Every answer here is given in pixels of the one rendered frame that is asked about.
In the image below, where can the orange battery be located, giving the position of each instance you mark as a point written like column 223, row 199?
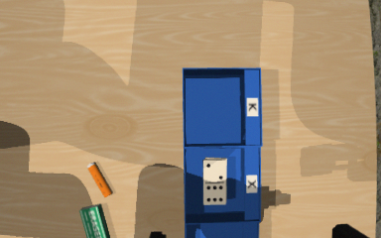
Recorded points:
column 97, row 176

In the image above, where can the green and grey eraser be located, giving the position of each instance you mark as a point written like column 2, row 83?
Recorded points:
column 94, row 221

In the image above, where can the blue three-compartment bin rack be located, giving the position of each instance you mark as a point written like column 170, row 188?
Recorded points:
column 222, row 108

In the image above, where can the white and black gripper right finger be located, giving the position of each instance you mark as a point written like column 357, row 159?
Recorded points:
column 346, row 231

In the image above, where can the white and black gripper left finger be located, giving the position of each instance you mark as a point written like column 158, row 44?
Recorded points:
column 157, row 235

